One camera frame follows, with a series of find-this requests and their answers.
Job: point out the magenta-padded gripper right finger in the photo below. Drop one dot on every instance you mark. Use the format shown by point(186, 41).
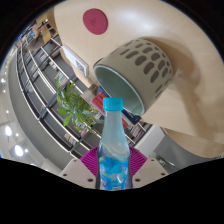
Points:
point(148, 170)

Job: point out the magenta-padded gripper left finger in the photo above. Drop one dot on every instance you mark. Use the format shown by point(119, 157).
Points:
point(78, 172)

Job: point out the clear bottle with blue cap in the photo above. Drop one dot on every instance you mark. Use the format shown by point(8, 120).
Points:
point(113, 160)

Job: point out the green plant on grey ledge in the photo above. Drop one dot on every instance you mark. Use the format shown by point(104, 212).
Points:
point(161, 161)

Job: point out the light wooden chair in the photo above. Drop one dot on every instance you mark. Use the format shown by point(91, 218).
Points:
point(193, 141)

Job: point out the group of ceiling lights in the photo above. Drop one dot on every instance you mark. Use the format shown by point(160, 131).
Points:
point(19, 150)

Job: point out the green potted plant, white pot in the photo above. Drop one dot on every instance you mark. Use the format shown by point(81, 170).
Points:
point(75, 108)

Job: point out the grey shelf unit with books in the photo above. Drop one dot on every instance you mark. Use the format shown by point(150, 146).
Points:
point(43, 100)

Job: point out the grey-green patterned mug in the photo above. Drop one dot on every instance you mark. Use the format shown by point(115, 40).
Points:
point(143, 63)

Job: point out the group of wooden chairs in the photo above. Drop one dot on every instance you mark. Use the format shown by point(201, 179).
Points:
point(43, 30)

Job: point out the flat round red coaster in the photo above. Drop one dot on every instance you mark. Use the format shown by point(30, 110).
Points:
point(95, 21)

